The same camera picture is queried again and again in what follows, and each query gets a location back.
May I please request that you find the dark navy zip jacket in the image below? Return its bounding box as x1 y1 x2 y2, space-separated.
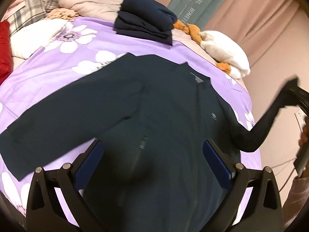
1 54 297 231

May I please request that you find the folded navy clothes stack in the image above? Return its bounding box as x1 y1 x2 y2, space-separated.
114 0 177 46

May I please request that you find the person's right hand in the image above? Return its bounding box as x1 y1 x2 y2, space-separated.
299 124 308 148

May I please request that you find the white orange plush toy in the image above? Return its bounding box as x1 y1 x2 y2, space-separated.
172 20 250 80

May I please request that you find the pink curtain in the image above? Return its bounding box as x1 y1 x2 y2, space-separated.
156 0 299 64

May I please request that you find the teal printed curtain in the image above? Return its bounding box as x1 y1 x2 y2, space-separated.
167 0 233 28

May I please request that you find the red cloth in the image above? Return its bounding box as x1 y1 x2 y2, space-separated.
0 20 13 84

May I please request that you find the white pillow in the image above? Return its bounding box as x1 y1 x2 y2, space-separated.
10 18 68 59

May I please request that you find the orange crumpled cloth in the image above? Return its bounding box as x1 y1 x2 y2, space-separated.
46 8 79 21

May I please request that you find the beige quilted blanket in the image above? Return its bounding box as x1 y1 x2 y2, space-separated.
58 0 124 21

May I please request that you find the white wall socket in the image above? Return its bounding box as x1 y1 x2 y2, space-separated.
294 108 306 131

